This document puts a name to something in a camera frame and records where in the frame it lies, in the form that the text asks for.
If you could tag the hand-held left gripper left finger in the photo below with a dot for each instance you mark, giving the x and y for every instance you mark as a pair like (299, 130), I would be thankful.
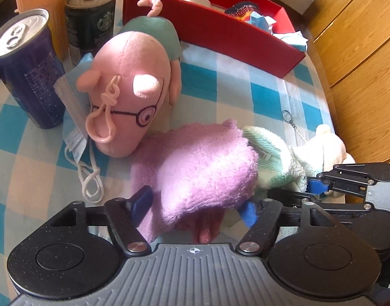
(142, 202)

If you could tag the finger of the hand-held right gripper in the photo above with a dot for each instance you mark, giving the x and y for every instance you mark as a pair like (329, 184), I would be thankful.
(317, 187)
(290, 197)

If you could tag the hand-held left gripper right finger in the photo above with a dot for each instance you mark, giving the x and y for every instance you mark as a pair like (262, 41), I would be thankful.
(250, 215)

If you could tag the mint green fluffy towel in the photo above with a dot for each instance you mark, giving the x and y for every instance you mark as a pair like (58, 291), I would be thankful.
(277, 162)

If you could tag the purple fluffy towel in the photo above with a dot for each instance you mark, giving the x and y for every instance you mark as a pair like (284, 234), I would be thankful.
(198, 165)

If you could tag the pale blue face mask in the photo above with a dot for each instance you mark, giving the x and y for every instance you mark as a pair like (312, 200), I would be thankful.
(70, 102)

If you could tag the pink pig plush toy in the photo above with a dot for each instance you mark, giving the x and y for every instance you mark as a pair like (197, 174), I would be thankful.
(131, 57)

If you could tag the red cardboard box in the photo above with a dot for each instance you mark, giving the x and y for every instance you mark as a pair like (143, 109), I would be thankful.
(214, 35)

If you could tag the striped knitted sock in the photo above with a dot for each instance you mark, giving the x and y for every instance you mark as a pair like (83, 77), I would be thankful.
(242, 11)

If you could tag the blue checkered tablecloth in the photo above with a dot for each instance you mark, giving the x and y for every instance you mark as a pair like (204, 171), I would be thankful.
(245, 102)

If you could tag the wooden wardrobe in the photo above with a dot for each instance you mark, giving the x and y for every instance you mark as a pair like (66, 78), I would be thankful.
(357, 54)

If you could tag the blue drink can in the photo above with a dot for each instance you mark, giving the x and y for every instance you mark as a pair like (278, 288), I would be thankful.
(26, 70)

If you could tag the dark green drink can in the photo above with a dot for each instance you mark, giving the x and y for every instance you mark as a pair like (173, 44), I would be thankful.
(89, 22)

